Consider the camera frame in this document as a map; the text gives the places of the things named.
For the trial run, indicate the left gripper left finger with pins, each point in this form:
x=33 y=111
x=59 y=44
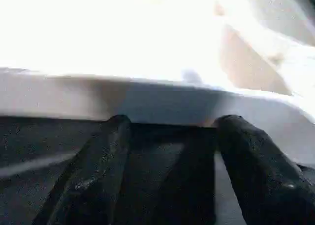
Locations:
x=93 y=175

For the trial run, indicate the white plastic table top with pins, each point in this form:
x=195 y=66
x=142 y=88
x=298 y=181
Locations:
x=147 y=38

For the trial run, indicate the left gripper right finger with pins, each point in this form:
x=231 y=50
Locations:
x=261 y=175

